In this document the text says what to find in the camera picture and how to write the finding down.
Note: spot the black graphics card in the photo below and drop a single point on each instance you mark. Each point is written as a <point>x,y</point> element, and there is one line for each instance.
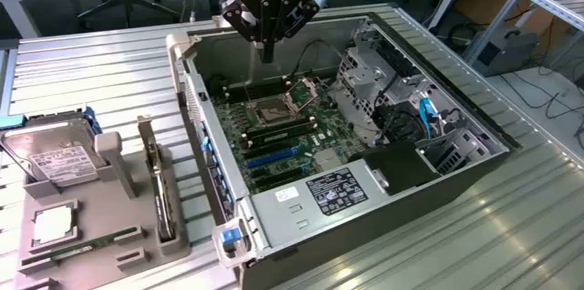
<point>161,184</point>

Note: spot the metal socket cover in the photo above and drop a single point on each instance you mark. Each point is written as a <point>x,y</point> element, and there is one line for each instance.
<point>309,93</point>

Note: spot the black office chair base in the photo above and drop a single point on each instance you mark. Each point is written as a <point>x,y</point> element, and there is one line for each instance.
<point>128,6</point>

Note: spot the metal disk bay cage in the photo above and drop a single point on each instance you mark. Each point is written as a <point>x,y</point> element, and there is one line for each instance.
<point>364,85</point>

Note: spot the CPU socket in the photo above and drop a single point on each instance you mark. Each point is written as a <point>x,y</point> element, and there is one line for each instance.
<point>273,112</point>

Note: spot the green RAM stick with labels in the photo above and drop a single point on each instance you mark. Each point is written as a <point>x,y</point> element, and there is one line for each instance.
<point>282,132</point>

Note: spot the green motherboard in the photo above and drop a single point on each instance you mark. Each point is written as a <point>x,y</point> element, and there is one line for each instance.
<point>328,132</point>

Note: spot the blue expansion slot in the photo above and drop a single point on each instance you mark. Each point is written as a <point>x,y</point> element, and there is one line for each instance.
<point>269,160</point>

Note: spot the silver chipset heat sink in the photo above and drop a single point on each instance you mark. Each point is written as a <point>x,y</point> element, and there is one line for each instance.
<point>329,160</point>

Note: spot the blue disk caddy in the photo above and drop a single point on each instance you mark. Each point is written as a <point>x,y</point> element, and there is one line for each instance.
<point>93,122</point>

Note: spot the black plastic shroud box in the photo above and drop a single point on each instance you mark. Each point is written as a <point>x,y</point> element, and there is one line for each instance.
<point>401,167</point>

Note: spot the silver hard disk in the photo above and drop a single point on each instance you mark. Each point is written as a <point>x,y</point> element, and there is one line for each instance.
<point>49,153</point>

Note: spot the silver power supply unit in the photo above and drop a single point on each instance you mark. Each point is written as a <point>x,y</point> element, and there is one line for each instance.
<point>292,211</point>

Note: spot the blue case latch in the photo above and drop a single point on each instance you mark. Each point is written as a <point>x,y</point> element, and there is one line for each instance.
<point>228,236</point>

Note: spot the open dark PC case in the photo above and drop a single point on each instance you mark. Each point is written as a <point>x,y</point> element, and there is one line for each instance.
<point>410,221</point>

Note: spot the grey parts rack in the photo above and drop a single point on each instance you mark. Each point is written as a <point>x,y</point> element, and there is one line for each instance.
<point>113,235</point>

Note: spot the silver CPU chip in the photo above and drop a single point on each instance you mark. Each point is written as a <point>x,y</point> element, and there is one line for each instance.
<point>53,224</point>

